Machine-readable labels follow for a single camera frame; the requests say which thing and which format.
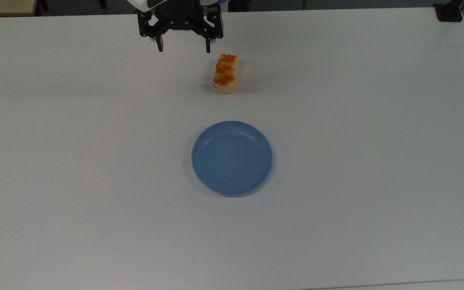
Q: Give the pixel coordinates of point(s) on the bread with orange topping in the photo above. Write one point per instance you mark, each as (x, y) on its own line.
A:
(225, 74)

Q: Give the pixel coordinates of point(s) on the wooden table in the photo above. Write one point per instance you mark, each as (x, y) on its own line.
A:
(2, 7)

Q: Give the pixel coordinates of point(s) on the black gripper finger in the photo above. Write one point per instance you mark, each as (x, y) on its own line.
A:
(160, 43)
(208, 44)

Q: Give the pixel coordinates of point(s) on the white side table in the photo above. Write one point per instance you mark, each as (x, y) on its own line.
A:
(425, 285)

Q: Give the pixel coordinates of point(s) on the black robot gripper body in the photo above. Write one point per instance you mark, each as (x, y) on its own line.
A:
(179, 16)

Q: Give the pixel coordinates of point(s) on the blue round plate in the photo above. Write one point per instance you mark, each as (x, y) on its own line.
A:
(232, 159)

